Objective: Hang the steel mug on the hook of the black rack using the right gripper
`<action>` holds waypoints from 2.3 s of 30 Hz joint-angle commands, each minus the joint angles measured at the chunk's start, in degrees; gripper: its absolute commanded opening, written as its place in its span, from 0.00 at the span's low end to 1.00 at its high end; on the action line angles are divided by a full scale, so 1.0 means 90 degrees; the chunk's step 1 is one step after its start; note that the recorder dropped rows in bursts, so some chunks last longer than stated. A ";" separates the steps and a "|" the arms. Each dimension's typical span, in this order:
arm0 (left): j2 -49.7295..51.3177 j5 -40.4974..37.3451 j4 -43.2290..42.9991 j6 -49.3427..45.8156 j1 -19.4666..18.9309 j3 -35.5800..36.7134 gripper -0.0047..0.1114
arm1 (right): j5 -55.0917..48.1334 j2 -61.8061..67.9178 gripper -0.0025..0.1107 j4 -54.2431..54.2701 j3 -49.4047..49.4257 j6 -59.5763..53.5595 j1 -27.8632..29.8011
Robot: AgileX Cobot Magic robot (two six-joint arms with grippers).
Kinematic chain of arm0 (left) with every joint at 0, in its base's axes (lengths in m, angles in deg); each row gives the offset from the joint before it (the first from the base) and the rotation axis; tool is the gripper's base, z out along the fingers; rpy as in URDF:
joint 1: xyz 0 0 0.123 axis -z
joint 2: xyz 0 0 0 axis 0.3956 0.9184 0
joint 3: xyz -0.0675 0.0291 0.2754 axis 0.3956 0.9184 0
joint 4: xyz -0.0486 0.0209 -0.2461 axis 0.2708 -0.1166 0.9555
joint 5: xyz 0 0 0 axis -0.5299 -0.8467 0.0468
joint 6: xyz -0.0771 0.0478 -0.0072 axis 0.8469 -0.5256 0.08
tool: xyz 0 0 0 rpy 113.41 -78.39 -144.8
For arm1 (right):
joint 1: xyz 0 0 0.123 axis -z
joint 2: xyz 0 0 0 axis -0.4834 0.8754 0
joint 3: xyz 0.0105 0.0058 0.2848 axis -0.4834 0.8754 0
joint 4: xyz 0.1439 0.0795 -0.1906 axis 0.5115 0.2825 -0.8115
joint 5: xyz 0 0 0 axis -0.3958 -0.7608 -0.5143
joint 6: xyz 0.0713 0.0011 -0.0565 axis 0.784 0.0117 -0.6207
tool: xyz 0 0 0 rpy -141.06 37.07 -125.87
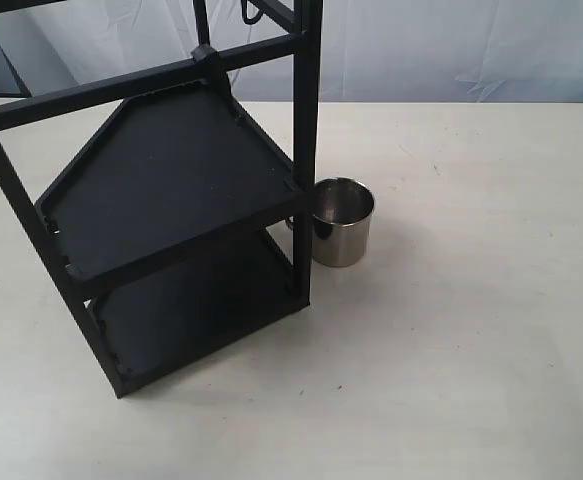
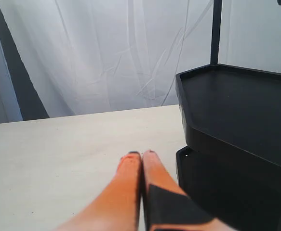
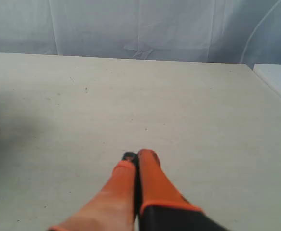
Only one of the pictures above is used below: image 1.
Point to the black metal shelf rack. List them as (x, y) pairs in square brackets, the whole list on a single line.
[(181, 226)]

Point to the white backdrop curtain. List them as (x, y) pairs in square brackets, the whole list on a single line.
[(372, 51)]

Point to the stainless steel cup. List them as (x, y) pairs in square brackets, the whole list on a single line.
[(342, 214)]

